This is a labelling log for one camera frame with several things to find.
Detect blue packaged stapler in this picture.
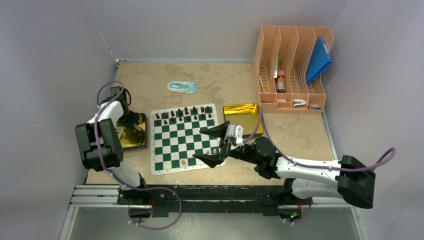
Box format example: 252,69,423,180
167,81,199,94

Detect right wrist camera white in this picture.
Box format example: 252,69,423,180
225,124,245,147

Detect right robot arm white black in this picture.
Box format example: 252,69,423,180
193,121,376,209

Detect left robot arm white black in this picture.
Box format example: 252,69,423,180
74,86,149,205

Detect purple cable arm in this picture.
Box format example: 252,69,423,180
92,81,183,231
242,108,397,172

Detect green white chess board mat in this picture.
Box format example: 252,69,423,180
149,103,220,176

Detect small bottle pink cap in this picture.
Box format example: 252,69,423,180
276,70,286,93

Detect peach plastic file organizer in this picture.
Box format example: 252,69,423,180
252,25,334,115

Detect blue folder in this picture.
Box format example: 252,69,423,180
305,37,333,84

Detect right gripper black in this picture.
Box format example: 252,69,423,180
193,121,259,169

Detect white stapler in organizer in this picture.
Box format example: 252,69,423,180
292,99,307,108

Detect empty gold tin lid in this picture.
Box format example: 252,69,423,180
223,103,260,139

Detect yellow pen in organizer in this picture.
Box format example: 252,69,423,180
258,76,267,93

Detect gold tin with white pieces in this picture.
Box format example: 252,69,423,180
115,113,149,151

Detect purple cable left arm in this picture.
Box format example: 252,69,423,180
92,81,183,231

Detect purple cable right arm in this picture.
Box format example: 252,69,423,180
242,108,397,172

